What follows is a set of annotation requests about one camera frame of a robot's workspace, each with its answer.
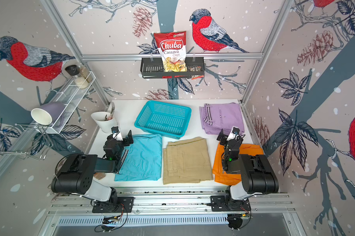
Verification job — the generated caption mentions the purple pants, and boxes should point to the purple pants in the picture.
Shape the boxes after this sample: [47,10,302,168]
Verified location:
[199,103,245,135]

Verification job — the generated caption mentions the teal pants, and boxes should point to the teal pants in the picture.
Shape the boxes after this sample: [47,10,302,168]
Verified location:
[114,134,163,182]

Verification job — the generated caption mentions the orange pants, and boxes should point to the orange pants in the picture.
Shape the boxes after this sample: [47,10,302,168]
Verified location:
[212,144,264,186]

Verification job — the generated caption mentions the beige pants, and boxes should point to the beige pants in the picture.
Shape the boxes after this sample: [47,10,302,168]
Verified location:
[163,137,213,184]

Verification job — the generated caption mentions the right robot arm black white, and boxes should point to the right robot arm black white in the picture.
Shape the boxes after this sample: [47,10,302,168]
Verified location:
[217,126,279,203]

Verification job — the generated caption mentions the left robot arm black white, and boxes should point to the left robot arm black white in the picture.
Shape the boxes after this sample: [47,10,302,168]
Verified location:
[51,126,134,205]

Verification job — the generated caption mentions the teal plastic basket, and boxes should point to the teal plastic basket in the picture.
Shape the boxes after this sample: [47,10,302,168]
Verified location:
[134,100,192,140]

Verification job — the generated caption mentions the white utensil holder cup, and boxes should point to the white utensil holder cup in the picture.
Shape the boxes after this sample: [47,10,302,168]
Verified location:
[91,112,118,133]

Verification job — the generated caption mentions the spice jar on table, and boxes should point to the spice jar on table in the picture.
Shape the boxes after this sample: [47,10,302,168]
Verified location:
[93,173,106,180]

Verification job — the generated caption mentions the purple white cup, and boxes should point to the purple white cup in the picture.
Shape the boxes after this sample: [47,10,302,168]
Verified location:
[31,102,66,125]

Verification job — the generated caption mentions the glass spice bottle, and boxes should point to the glass spice bottle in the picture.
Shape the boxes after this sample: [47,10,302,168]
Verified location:
[78,64,92,83]

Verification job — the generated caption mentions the black lid spice jar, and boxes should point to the black lid spice jar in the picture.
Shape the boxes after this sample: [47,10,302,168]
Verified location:
[65,65,89,89]

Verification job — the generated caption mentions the red cassava chips bag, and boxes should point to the red cassava chips bag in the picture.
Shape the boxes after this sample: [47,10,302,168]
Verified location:
[154,31,187,72]

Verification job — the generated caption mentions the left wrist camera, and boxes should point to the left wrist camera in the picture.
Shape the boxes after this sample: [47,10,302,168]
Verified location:
[111,126,122,141]

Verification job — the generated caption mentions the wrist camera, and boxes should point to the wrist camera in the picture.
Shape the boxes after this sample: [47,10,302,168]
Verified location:
[111,126,122,141]
[227,126,240,141]

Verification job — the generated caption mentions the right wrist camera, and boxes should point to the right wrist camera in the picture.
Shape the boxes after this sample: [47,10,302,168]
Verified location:
[227,126,240,141]

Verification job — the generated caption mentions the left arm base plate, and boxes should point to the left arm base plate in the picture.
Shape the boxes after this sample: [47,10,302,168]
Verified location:
[91,197,135,213]

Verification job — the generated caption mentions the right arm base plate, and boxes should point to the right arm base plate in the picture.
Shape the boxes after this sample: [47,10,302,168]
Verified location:
[207,195,251,212]

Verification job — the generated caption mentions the white wire wall shelf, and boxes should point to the white wire wall shelf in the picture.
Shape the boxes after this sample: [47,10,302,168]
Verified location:
[41,71,96,134]

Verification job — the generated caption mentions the black hanging wire shelf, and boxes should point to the black hanging wire shelf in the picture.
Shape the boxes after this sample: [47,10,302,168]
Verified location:
[140,57,205,79]

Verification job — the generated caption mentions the wire cup rack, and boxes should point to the wire cup rack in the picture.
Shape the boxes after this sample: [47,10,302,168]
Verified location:
[0,123,55,160]

